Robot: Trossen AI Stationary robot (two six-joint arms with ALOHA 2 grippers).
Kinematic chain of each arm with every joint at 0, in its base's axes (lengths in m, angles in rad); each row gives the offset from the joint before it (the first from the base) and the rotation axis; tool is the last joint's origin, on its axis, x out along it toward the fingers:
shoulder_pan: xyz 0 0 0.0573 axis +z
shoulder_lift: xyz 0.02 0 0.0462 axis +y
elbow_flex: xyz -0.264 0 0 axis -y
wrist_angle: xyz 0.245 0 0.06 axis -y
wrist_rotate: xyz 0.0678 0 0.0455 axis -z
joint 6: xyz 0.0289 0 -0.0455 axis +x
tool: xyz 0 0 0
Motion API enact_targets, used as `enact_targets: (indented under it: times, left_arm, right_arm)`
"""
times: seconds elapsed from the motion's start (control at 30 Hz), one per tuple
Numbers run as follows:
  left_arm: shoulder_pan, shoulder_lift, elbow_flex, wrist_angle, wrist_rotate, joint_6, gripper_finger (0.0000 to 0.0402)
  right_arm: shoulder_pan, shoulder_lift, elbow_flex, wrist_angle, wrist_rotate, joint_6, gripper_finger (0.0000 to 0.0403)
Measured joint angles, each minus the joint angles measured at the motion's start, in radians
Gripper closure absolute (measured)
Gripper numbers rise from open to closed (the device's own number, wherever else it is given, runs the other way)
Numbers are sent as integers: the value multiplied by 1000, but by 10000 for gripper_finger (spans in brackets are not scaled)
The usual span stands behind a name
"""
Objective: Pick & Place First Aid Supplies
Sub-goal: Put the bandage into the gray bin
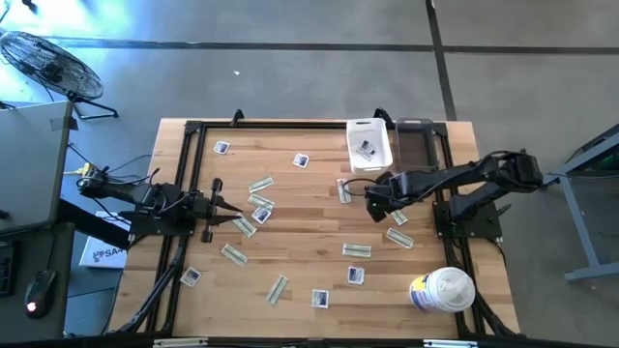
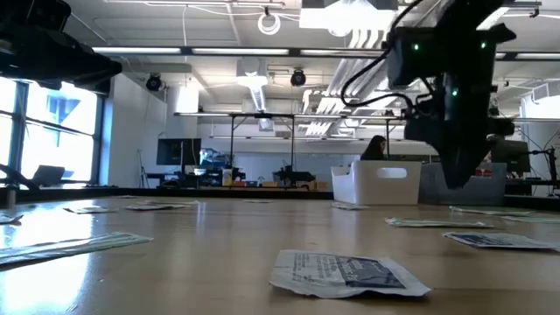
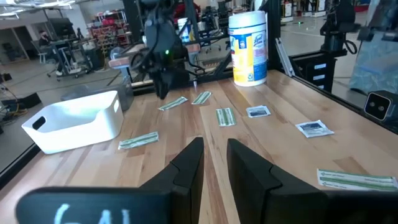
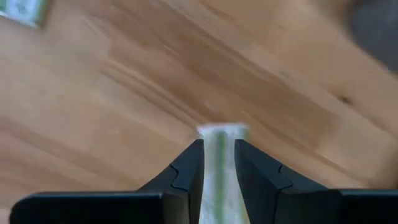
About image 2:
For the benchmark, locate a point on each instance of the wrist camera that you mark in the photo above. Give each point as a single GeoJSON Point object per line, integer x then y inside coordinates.
{"type": "Point", "coordinates": [30, 15]}
{"type": "Point", "coordinates": [415, 61]}

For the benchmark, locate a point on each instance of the blue white alcohol pad packet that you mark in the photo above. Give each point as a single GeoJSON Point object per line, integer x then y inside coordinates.
{"type": "Point", "coordinates": [153, 207]}
{"type": "Point", "coordinates": [494, 240]}
{"type": "Point", "coordinates": [350, 273]}

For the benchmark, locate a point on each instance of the white plastic bin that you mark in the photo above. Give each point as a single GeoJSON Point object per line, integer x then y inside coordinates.
{"type": "Point", "coordinates": [363, 188]}

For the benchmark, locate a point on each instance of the black computer monitor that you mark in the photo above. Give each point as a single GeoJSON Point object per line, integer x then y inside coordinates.
{"type": "Point", "coordinates": [175, 151]}
{"type": "Point", "coordinates": [512, 155]}

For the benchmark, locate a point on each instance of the white ceiling light panel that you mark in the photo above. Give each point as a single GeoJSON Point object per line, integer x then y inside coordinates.
{"type": "Point", "coordinates": [345, 15]}

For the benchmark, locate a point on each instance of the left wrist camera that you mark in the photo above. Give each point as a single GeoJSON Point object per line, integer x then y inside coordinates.
{"type": "Point", "coordinates": [30, 15]}

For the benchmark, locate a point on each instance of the black round ceiling lamp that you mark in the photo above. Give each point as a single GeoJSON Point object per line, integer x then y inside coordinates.
{"type": "Point", "coordinates": [154, 82]}
{"type": "Point", "coordinates": [298, 78]}

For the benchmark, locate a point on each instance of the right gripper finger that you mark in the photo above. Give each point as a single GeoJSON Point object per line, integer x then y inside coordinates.
{"type": "Point", "coordinates": [450, 164]}
{"type": "Point", "coordinates": [469, 164]}

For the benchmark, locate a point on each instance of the white ceiling duct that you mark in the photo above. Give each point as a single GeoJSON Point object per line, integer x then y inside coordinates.
{"type": "Point", "coordinates": [251, 83]}

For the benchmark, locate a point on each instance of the black metal background frame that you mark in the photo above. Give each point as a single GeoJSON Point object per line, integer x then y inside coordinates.
{"type": "Point", "coordinates": [262, 115]}

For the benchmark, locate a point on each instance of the black background robot arm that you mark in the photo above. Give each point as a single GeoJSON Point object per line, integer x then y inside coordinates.
{"type": "Point", "coordinates": [293, 176]}

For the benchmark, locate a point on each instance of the white yellow carton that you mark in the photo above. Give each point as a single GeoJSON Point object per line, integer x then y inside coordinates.
{"type": "Point", "coordinates": [226, 177]}

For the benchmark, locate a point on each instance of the person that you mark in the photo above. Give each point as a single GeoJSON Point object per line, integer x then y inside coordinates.
{"type": "Point", "coordinates": [374, 151]}

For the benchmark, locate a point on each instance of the dark laptop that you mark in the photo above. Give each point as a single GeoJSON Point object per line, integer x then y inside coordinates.
{"type": "Point", "coordinates": [48, 175]}

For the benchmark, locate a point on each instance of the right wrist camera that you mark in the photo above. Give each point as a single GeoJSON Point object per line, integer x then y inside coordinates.
{"type": "Point", "coordinates": [415, 61]}

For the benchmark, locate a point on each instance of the large bright window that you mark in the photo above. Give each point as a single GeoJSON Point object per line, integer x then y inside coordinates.
{"type": "Point", "coordinates": [61, 131]}

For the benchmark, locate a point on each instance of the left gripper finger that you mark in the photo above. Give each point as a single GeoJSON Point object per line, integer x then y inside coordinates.
{"type": "Point", "coordinates": [94, 86]}
{"type": "Point", "coordinates": [92, 65]}

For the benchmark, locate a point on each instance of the grey plastic bin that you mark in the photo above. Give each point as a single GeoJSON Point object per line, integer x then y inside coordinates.
{"type": "Point", "coordinates": [487, 192]}

